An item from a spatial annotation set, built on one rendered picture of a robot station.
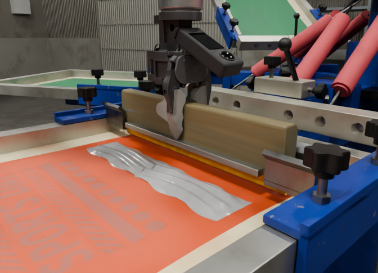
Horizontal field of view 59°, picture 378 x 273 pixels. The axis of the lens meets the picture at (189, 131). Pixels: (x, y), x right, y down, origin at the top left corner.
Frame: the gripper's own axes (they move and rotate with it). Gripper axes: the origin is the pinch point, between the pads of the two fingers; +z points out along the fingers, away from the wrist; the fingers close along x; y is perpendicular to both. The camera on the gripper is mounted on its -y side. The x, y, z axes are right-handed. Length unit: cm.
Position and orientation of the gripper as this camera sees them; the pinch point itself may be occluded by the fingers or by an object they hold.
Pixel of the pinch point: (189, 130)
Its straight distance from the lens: 59.4
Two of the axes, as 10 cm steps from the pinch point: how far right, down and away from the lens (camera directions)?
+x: -7.5, 1.8, -6.4
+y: -6.6, -2.1, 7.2
